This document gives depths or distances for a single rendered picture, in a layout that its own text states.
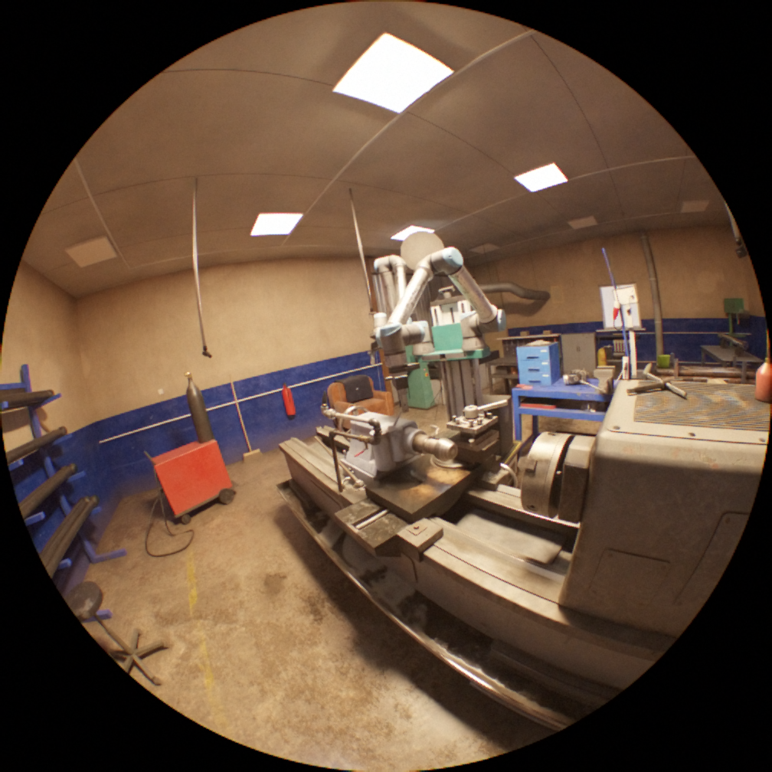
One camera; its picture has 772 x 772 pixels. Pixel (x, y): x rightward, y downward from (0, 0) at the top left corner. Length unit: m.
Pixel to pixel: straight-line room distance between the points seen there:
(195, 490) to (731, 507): 3.76
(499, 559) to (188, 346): 4.76
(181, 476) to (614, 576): 3.50
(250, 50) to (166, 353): 4.19
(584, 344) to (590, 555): 7.03
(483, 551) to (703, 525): 0.68
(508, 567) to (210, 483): 3.24
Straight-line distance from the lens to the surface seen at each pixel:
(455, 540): 1.03
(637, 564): 0.66
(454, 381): 2.39
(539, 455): 0.78
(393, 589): 1.46
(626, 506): 0.58
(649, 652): 0.88
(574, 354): 7.64
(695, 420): 0.63
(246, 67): 2.16
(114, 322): 5.23
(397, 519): 1.10
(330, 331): 5.41
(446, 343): 2.26
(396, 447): 1.18
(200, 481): 3.53
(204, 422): 3.56
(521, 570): 0.93
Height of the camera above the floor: 1.55
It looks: 10 degrees down
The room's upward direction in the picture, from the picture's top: 10 degrees counter-clockwise
